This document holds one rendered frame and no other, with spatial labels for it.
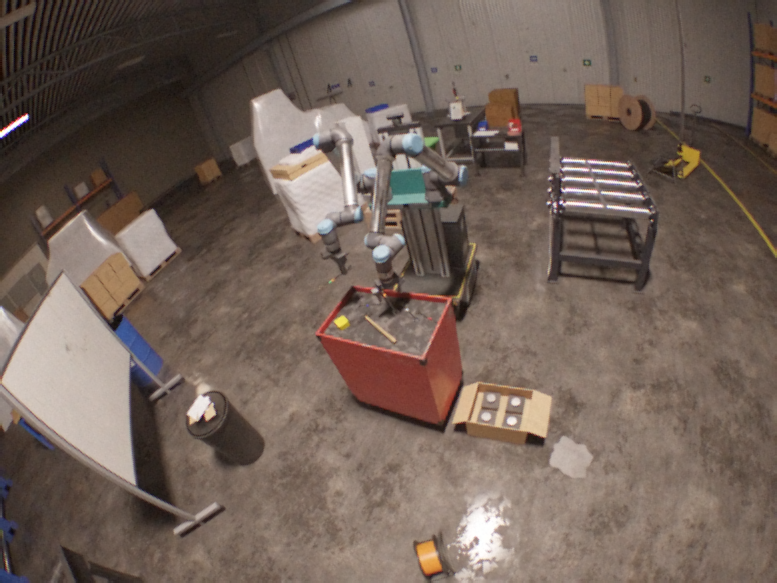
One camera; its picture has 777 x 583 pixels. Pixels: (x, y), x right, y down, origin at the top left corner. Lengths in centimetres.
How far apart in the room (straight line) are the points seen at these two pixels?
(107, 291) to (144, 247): 141
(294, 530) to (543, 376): 223
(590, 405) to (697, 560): 151
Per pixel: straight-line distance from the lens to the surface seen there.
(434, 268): 311
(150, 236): 839
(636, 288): 358
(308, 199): 500
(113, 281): 800
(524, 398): 238
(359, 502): 242
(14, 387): 229
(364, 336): 190
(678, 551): 259
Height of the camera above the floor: 223
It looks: 38 degrees down
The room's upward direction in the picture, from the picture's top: 19 degrees counter-clockwise
